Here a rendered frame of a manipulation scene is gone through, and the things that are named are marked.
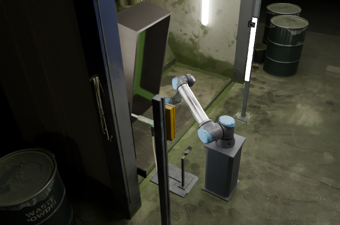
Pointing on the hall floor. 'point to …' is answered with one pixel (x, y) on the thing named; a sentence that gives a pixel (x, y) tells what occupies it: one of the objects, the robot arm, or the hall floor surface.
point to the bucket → (259, 56)
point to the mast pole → (252, 60)
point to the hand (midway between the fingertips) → (152, 125)
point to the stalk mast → (162, 156)
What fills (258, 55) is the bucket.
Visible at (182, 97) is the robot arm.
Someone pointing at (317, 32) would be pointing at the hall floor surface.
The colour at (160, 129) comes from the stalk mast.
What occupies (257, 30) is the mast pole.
